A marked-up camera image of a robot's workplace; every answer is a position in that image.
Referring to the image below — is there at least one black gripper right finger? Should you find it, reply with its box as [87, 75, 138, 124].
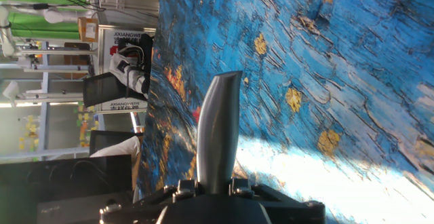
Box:
[229, 177, 326, 224]

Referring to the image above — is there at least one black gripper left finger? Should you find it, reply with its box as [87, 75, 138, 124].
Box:
[99, 179, 198, 224]

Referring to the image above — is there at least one steel cleaver knife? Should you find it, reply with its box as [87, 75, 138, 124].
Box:
[196, 70, 244, 195]

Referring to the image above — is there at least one black monitor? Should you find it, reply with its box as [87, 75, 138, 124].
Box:
[88, 130, 143, 157]

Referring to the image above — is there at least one black mesh panel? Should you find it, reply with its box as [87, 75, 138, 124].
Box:
[83, 71, 136, 109]

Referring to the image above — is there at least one black desk box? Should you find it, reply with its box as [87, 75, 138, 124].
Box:
[0, 154, 133, 211]

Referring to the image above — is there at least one starry night painting cloth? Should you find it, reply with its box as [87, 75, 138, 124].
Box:
[135, 0, 434, 224]

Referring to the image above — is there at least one white sign board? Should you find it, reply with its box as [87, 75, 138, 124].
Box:
[96, 25, 157, 115]

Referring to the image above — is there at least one small cardboard box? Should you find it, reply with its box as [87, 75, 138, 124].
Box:
[77, 16, 100, 43]

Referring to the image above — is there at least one white black device with cables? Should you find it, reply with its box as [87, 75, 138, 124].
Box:
[108, 33, 154, 99]

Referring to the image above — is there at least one aluminium shelf frame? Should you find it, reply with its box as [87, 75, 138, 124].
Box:
[0, 40, 99, 162]

